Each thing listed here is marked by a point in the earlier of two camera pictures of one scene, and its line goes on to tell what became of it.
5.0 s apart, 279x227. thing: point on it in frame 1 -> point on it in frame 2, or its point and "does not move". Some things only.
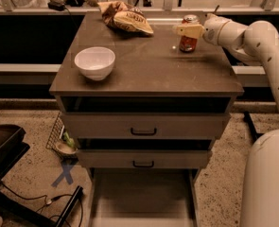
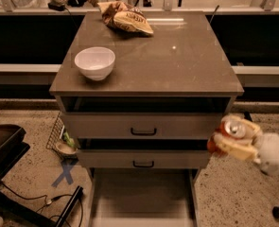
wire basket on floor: x=56 y=133 does not move
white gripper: x=214 y=28 -> x=272 y=154
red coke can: x=189 y=44 -> x=231 y=129
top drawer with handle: x=148 y=125 does not move
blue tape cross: x=66 y=174 does not move
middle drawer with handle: x=143 y=159 does not move
